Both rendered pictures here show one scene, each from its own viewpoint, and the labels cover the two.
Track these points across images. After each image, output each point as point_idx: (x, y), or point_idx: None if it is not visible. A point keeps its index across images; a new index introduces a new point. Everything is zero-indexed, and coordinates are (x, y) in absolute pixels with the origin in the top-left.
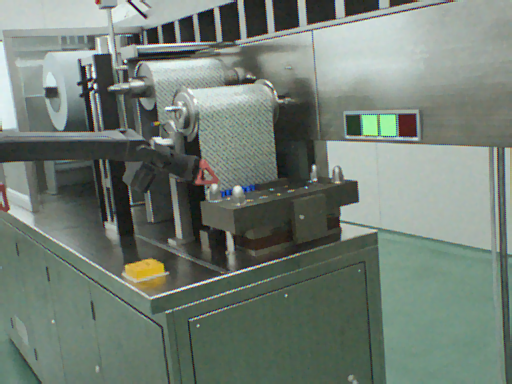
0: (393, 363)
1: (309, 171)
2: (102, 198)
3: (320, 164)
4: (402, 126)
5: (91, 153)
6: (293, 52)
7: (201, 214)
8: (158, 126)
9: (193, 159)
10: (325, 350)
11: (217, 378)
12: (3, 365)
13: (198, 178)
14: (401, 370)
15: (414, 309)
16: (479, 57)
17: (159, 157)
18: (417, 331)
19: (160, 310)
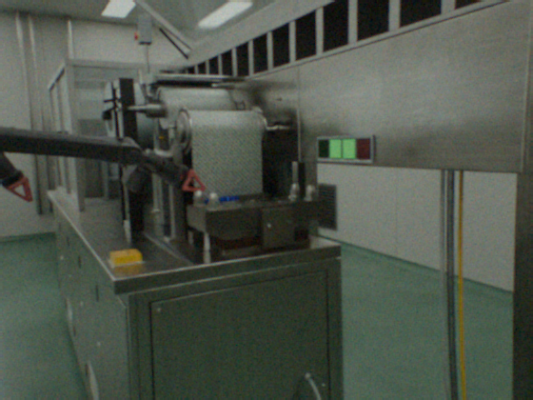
0: (381, 375)
1: (300, 191)
2: (124, 200)
3: None
4: (359, 150)
5: (87, 153)
6: (284, 85)
7: None
8: None
9: (182, 168)
10: (283, 347)
11: (174, 359)
12: (55, 340)
13: (186, 185)
14: (386, 383)
15: (411, 330)
16: (424, 85)
17: (151, 164)
18: (409, 350)
19: (123, 291)
